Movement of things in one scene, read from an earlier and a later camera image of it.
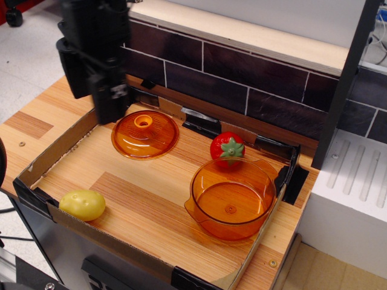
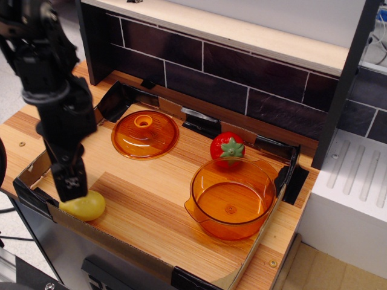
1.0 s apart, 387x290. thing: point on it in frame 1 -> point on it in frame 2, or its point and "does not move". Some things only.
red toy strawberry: [227, 149] does not move
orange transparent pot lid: [144, 135] does not move
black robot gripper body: [97, 32] -> [66, 115]
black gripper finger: [110, 93] -> [70, 179]
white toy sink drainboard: [346, 211] does not move
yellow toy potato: [87, 205] does not move
